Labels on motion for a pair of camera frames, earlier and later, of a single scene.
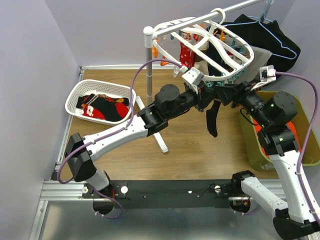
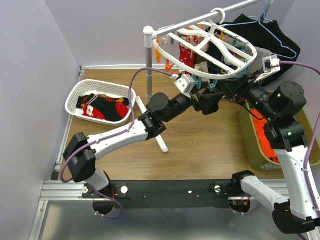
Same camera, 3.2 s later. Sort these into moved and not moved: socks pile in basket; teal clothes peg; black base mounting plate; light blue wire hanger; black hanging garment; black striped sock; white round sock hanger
Moved: white round sock hanger; black striped sock; teal clothes peg
Not moved: black base mounting plate; black hanging garment; light blue wire hanger; socks pile in basket
